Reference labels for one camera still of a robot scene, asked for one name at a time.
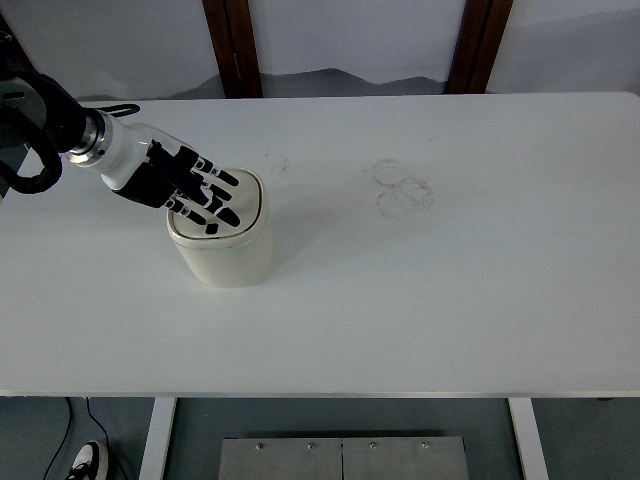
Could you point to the white table leg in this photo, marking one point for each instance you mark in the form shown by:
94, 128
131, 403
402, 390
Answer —
157, 440
527, 440

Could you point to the brown wooden frame post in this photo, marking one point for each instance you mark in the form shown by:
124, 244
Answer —
477, 50
235, 50

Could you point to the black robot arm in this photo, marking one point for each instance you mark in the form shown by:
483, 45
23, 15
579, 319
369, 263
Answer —
57, 117

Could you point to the person's foot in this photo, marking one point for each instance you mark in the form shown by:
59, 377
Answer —
90, 457

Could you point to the cream plastic trash bin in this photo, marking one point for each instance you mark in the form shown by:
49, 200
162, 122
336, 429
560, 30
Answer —
225, 260

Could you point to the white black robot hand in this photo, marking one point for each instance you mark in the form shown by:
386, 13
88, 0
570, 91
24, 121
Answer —
122, 150

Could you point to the grey metal plate with screws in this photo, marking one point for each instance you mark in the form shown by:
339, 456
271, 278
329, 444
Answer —
280, 462
405, 462

